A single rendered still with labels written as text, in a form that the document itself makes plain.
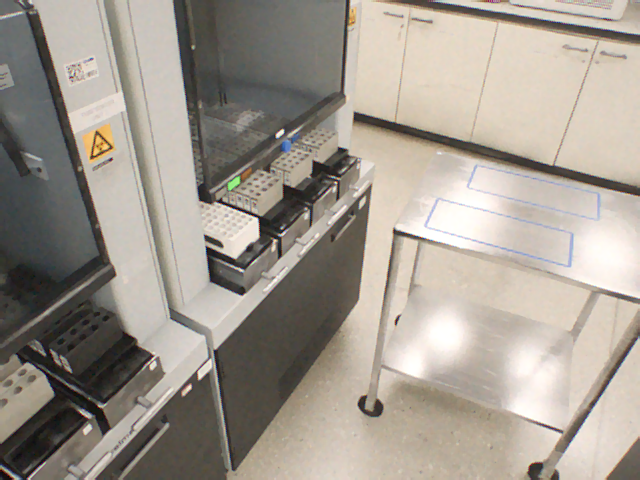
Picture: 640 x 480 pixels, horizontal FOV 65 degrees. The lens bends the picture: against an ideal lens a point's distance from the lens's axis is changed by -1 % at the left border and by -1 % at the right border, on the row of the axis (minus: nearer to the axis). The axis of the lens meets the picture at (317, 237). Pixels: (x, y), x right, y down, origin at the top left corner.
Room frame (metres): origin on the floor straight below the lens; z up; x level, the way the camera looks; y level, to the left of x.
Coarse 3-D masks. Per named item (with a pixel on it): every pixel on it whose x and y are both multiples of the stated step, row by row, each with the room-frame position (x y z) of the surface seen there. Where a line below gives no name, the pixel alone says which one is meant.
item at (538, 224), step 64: (448, 192) 1.17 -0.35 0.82; (512, 192) 1.18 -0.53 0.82; (576, 192) 1.20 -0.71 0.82; (512, 256) 0.91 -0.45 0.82; (576, 256) 0.92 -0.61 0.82; (384, 320) 1.00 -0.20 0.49; (448, 320) 1.20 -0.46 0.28; (512, 320) 1.21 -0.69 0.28; (576, 320) 1.18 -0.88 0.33; (448, 384) 0.94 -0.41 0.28; (512, 384) 0.95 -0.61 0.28
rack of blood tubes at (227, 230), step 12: (204, 204) 1.00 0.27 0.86; (216, 204) 1.01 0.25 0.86; (204, 216) 0.96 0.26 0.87; (216, 216) 0.96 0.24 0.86; (228, 216) 0.97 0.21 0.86; (240, 216) 0.96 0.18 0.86; (252, 216) 0.96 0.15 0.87; (204, 228) 0.91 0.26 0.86; (216, 228) 0.91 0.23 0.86; (228, 228) 0.92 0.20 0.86; (240, 228) 0.93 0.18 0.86; (252, 228) 0.93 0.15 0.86; (204, 240) 0.94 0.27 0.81; (216, 240) 0.94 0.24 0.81; (228, 240) 0.87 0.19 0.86; (240, 240) 0.89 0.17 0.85; (252, 240) 0.93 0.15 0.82; (228, 252) 0.87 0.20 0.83
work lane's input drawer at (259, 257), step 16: (256, 240) 0.93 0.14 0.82; (272, 240) 0.94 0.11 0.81; (208, 256) 0.88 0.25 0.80; (224, 256) 0.87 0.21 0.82; (240, 256) 0.87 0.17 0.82; (256, 256) 0.89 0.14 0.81; (272, 256) 0.93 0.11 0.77; (224, 272) 0.86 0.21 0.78; (240, 272) 0.84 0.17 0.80; (256, 272) 0.87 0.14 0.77
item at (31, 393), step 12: (36, 372) 0.49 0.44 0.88; (24, 384) 0.47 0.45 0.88; (36, 384) 0.47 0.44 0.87; (48, 384) 0.49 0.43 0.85; (12, 396) 0.45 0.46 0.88; (24, 396) 0.45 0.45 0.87; (36, 396) 0.47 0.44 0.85; (48, 396) 0.48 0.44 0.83; (0, 408) 0.43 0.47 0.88; (12, 408) 0.43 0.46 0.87; (24, 408) 0.45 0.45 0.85; (36, 408) 0.46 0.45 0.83; (0, 420) 0.42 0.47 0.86; (12, 420) 0.43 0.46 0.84; (24, 420) 0.44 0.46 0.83; (0, 432) 0.41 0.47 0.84; (12, 432) 0.42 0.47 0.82
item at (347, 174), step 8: (344, 160) 1.32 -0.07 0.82; (352, 160) 1.33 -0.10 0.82; (360, 160) 1.35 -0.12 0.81; (320, 168) 1.28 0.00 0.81; (336, 168) 1.28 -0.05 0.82; (344, 168) 1.28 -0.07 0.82; (352, 168) 1.30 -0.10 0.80; (328, 176) 1.26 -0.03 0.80; (336, 176) 1.25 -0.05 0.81; (344, 176) 1.26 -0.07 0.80; (352, 176) 1.31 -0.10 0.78; (344, 184) 1.26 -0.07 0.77; (352, 184) 1.31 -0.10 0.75; (368, 184) 1.31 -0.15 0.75; (344, 192) 1.27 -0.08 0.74; (360, 192) 1.26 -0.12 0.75
